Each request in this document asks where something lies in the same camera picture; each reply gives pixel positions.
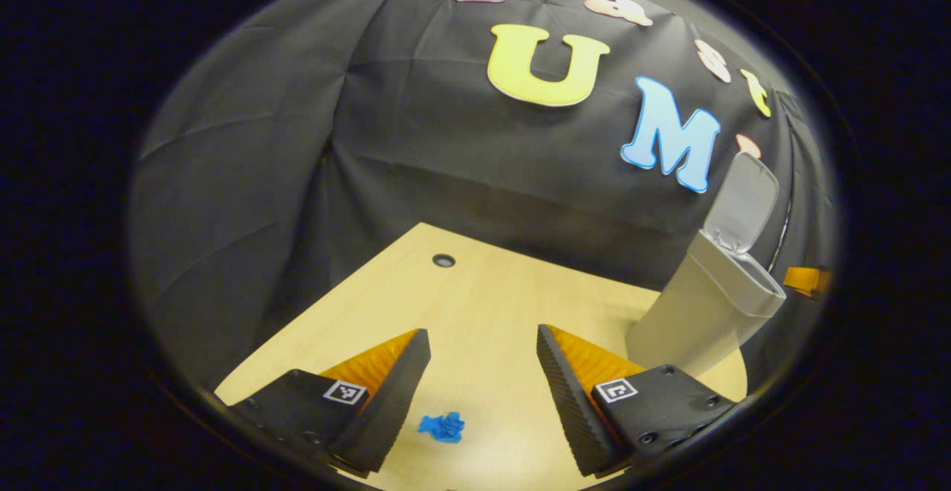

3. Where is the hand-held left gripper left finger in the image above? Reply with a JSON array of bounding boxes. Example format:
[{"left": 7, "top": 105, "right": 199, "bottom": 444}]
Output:
[{"left": 227, "top": 328, "right": 432, "bottom": 477}]

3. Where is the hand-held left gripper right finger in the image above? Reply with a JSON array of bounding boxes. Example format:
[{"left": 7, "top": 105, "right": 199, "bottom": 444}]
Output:
[{"left": 536, "top": 324, "right": 740, "bottom": 477}]

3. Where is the blue paper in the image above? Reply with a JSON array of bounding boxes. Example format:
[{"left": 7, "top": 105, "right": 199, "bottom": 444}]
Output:
[{"left": 418, "top": 411, "right": 466, "bottom": 444}]

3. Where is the white desktop garbage bin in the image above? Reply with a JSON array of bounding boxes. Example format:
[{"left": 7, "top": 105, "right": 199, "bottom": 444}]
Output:
[{"left": 624, "top": 152, "right": 787, "bottom": 379}]

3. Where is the wooden desktop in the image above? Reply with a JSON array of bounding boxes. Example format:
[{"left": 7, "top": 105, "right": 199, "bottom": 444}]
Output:
[{"left": 214, "top": 222, "right": 747, "bottom": 491}]

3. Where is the black backdrop cloth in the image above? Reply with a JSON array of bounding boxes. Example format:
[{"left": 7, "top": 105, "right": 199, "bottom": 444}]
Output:
[{"left": 128, "top": 0, "right": 837, "bottom": 395}]

